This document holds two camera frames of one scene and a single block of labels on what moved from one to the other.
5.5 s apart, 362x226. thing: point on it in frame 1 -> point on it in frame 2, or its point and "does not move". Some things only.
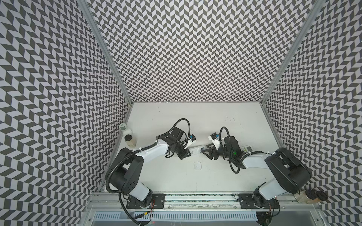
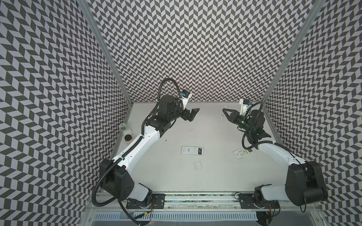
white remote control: (196, 150) does not move
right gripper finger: (210, 147) -> (234, 114)
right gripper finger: (210, 153) -> (233, 116)
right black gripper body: (215, 152) -> (234, 117)
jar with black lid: (131, 141) does not move
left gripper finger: (184, 153) -> (185, 114)
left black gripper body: (179, 148) -> (176, 113)
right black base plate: (251, 201) does not move
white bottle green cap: (123, 127) does not move
